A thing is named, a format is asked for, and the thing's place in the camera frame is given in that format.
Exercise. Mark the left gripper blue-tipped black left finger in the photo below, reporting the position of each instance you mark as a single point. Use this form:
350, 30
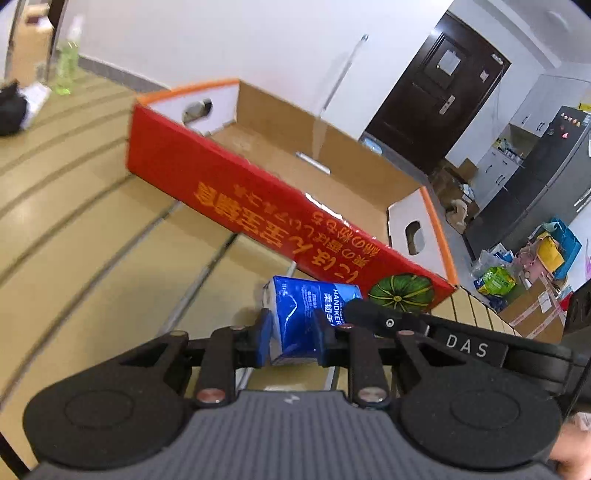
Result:
128, 408

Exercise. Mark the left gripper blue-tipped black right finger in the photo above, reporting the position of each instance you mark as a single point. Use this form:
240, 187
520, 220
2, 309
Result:
452, 407

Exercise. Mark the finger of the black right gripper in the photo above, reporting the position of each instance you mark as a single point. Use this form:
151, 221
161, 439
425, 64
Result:
382, 321

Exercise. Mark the blue tissue pack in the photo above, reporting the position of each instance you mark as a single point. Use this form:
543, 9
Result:
293, 302

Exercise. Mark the person's right hand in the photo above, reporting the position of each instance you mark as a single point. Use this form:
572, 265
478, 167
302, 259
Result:
572, 449

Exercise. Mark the brown cardboard box on floor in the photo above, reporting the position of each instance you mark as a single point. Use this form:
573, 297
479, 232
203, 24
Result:
536, 314

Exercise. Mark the red cardboard box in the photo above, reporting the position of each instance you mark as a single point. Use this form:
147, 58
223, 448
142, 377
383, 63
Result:
267, 169

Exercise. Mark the dark grey refrigerator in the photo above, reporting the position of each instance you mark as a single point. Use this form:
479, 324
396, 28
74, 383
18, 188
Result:
552, 181

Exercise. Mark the dark brown door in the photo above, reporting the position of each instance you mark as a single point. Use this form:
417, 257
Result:
439, 94

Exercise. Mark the black cloth bundle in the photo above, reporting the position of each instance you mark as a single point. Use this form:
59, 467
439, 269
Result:
13, 109

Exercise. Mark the white paper under cloth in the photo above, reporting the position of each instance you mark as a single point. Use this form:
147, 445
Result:
36, 96

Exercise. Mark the green plastic bottle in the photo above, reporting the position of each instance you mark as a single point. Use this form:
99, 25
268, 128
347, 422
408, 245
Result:
68, 58

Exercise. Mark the tan cardboard carton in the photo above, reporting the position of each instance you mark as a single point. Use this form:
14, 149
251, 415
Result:
29, 43

